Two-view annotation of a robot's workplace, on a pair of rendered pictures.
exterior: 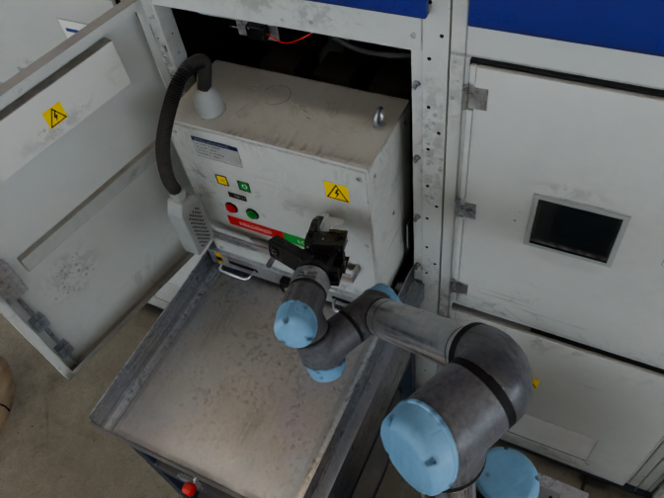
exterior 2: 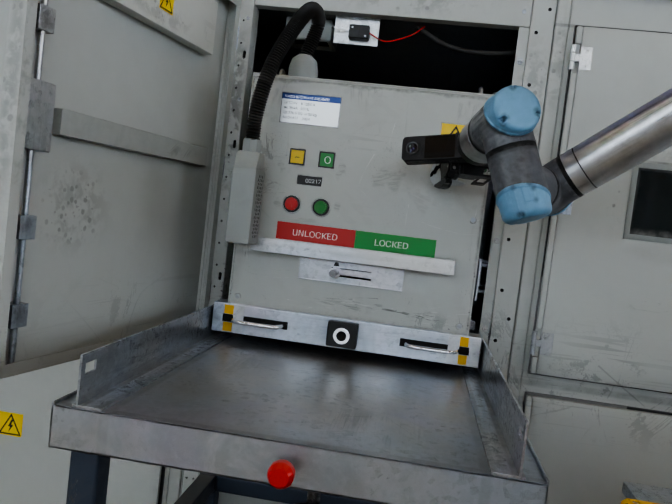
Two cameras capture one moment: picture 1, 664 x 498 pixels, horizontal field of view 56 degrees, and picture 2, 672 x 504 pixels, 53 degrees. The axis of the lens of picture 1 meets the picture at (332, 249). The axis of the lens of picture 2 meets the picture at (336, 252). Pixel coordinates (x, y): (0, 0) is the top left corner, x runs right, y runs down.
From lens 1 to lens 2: 1.35 m
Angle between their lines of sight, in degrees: 53
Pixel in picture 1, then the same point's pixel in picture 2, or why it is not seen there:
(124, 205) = (148, 184)
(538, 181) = not seen: hidden behind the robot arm
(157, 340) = (156, 357)
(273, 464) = (422, 440)
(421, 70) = (526, 47)
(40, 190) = (110, 63)
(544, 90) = (641, 41)
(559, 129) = (655, 80)
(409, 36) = (520, 12)
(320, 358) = (536, 166)
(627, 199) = not seen: outside the picture
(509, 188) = not seen: hidden behind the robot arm
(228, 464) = (348, 438)
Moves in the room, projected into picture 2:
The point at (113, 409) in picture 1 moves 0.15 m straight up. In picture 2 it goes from (97, 395) to (108, 285)
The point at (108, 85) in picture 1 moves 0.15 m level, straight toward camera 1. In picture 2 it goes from (202, 32) to (248, 24)
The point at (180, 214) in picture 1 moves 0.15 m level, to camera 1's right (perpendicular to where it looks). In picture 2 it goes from (253, 164) to (326, 174)
